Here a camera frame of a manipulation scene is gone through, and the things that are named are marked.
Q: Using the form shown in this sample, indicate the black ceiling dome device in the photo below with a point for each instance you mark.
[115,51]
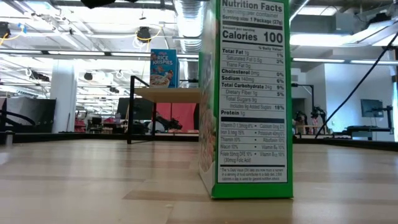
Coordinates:
[143,33]

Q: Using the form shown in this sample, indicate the small wooden rack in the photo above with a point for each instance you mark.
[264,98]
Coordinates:
[311,128]

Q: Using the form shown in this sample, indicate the black partition panel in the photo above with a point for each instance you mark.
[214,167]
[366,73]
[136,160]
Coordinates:
[34,107]

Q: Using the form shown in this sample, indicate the black track spotlight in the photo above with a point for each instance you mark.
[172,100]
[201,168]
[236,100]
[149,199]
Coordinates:
[88,76]

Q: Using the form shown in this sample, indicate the black monitor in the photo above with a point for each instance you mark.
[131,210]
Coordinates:
[136,109]

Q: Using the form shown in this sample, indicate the silver ventilation duct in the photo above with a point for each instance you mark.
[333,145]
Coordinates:
[191,31]

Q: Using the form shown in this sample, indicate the green cereal box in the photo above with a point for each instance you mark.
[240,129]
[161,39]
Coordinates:
[199,70]
[253,93]

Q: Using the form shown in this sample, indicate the red storage bins rack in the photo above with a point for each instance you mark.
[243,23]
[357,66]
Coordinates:
[80,124]

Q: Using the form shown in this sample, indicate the wooden shelf with black frame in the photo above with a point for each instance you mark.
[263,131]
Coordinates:
[168,95]

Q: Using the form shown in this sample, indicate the wall-mounted monitor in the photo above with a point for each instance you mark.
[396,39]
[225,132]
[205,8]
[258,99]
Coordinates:
[371,108]

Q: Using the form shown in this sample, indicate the black metal bracket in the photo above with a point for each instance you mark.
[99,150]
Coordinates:
[303,84]

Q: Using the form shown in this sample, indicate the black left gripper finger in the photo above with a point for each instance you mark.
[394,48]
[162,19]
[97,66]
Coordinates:
[96,3]

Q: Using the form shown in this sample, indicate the ceiling light bar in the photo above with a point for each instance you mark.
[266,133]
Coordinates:
[342,60]
[77,53]

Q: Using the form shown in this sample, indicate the dark desk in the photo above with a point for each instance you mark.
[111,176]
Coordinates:
[367,128]

